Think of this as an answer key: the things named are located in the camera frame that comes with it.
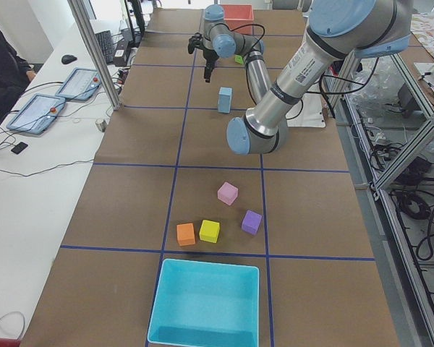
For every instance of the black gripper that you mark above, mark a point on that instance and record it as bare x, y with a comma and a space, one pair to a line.
209, 55

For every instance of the light blue foam cube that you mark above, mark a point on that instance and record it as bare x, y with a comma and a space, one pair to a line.
225, 95
224, 105

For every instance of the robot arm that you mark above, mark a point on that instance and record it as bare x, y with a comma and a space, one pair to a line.
369, 29
218, 41

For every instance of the green foam cube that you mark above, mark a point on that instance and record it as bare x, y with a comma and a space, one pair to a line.
239, 59

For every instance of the red plastic bin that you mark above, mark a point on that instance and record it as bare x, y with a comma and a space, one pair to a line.
239, 17

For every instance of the black keyboard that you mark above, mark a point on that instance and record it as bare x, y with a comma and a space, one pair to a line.
104, 39

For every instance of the teach pendant tablet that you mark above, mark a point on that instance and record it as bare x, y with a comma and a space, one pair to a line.
80, 85
37, 114

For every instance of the small metal cylinder weight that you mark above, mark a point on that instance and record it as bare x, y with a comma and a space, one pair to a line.
101, 125

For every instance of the black computer mouse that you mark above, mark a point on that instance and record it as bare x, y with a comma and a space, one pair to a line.
68, 59

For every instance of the light pink foam cube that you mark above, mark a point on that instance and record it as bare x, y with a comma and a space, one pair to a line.
227, 193

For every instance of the left teach pendant tablet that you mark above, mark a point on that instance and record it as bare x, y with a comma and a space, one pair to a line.
37, 114

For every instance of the purple foam cube left side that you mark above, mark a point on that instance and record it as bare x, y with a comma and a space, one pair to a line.
251, 222

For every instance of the seated person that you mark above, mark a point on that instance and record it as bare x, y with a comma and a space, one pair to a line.
15, 76

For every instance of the yellow foam cube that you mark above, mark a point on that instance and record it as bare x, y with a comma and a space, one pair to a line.
209, 231

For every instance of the orange foam cube left side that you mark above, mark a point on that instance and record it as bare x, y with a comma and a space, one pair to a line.
185, 234

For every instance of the black smartphone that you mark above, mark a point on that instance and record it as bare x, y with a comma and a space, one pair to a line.
19, 147

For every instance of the cyan plastic bin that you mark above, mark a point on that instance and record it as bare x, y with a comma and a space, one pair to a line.
205, 304

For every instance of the aluminium camera post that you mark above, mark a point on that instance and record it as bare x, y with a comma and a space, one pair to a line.
82, 20

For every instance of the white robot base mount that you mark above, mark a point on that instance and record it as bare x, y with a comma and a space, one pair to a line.
307, 113

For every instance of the aluminium frame rack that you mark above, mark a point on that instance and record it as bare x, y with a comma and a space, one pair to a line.
385, 111

